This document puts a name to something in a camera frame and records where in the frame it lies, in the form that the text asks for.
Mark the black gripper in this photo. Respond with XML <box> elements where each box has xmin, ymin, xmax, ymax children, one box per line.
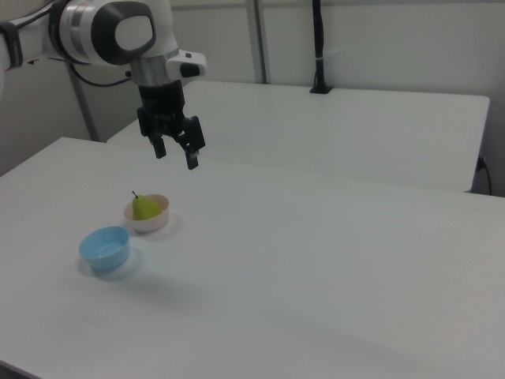
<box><xmin>137</xmin><ymin>81</ymin><xmax>207</xmax><ymax>171</ymax></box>

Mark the green pear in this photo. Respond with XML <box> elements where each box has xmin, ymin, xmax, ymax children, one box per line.
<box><xmin>131</xmin><ymin>190</ymin><xmax>163</xmax><ymax>221</ymax></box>

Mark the pink bowl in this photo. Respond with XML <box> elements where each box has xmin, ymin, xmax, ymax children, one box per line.
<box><xmin>123</xmin><ymin>193</ymin><xmax>170</xmax><ymax>234</ymax></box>

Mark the blue bowl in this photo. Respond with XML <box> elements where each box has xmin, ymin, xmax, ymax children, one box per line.
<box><xmin>79</xmin><ymin>226</ymin><xmax>130</xmax><ymax>272</ymax></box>

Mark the grey metal frame post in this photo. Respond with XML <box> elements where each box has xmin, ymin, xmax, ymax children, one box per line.
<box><xmin>67</xmin><ymin>62</ymin><xmax>100</xmax><ymax>142</ymax></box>

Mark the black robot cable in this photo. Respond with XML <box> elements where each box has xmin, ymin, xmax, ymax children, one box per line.
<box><xmin>67</xmin><ymin>62</ymin><xmax>133</xmax><ymax>88</ymax></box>

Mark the grey wall profile post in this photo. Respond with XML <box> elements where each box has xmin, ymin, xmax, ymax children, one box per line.
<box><xmin>245</xmin><ymin>0</ymin><xmax>271</xmax><ymax>84</ymax></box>

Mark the black camera stand pole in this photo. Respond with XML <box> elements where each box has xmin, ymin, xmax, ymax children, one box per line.
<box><xmin>309</xmin><ymin>0</ymin><xmax>333</xmax><ymax>95</ymax></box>

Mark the black wall cable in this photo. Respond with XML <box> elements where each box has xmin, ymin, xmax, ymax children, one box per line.
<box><xmin>476</xmin><ymin>156</ymin><xmax>494</xmax><ymax>195</ymax></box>

